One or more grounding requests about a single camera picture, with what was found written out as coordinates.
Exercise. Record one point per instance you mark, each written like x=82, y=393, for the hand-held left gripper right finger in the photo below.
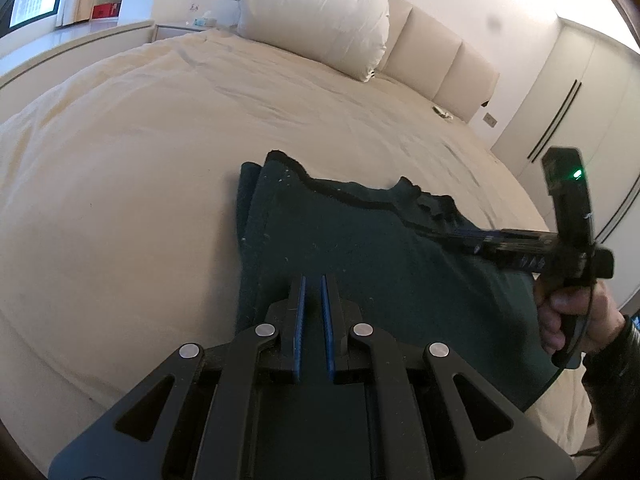
x=327, y=325

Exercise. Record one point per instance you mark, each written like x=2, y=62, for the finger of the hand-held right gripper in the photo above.
x=480, y=234
x=510, y=256

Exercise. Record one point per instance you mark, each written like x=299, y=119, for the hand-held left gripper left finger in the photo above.
x=299, y=325

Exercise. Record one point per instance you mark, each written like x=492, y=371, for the dark green sweater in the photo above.
x=400, y=270

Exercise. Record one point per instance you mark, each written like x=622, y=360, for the person's right forearm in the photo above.
x=617, y=375

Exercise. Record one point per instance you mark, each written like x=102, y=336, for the person's right hand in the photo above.
x=549, y=315

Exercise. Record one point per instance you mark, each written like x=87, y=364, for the white wardrobe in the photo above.
x=590, y=85

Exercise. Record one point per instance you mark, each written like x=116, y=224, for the small white device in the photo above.
x=442, y=112

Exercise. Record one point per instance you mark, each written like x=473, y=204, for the beige padded headboard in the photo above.
x=435, y=55

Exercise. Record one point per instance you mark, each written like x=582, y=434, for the beige bed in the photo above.
x=150, y=160

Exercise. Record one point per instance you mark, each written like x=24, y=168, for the white pillow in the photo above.
x=320, y=15

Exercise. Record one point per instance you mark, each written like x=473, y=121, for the tissue box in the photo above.
x=204, y=22

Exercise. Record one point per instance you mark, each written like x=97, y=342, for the white nightstand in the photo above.
x=175, y=29

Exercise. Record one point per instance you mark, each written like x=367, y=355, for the white window bench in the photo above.
x=70, y=50

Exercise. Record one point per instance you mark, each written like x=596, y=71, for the red box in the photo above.
x=106, y=11

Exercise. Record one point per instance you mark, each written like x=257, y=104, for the metal wall switch plate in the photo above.
x=490, y=120

